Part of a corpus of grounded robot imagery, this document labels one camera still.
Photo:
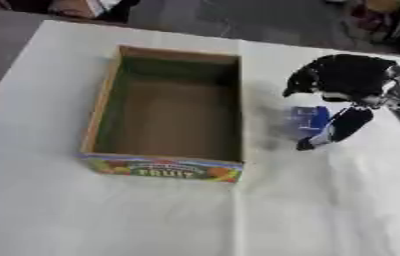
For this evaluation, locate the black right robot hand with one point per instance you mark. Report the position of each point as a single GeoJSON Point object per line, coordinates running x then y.
{"type": "Point", "coordinates": [346, 78]}

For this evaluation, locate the blue rectangular block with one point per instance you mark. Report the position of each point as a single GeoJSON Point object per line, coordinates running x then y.
{"type": "Point", "coordinates": [308, 118]}

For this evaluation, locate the open cardboard box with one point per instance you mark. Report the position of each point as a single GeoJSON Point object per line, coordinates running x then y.
{"type": "Point", "coordinates": [165, 113]}

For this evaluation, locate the red and yellow bag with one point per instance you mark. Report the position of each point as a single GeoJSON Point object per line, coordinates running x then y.
{"type": "Point", "coordinates": [375, 15]}

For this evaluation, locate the person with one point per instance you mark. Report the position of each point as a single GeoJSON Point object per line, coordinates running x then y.
{"type": "Point", "coordinates": [69, 7]}

